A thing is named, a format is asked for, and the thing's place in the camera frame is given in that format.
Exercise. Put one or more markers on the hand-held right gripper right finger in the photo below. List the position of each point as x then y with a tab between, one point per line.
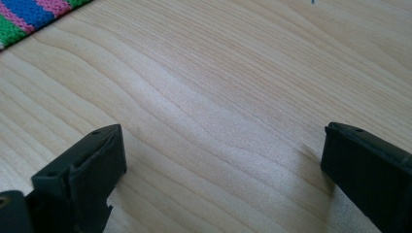
366	168

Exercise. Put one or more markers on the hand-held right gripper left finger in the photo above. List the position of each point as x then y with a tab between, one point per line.
87	174

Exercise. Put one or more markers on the striped knitted cloth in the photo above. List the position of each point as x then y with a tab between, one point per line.
30	16

